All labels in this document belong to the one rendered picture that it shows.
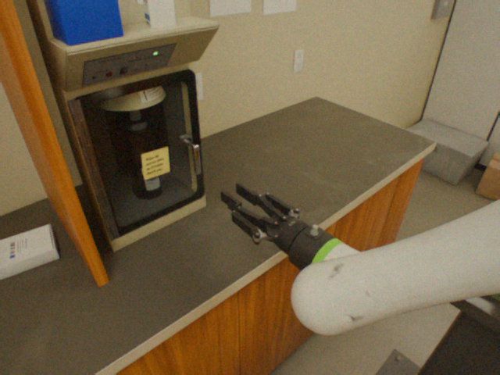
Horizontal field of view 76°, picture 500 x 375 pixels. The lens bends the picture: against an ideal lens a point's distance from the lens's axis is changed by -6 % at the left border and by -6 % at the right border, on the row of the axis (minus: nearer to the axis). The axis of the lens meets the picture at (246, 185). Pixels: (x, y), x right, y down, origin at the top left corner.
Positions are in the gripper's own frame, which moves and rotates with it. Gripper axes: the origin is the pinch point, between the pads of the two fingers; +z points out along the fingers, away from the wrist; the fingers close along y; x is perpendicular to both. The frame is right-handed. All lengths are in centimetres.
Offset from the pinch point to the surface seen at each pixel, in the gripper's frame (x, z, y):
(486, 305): 20, -53, -35
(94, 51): -35.4, 12.0, 21.8
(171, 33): -36.2, 11.5, 6.7
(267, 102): 15, 66, -74
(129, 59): -32.0, 15.3, 14.5
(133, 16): -38.8, 22.9, 8.9
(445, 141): 79, 27, -249
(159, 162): -3.0, 22.0, 8.6
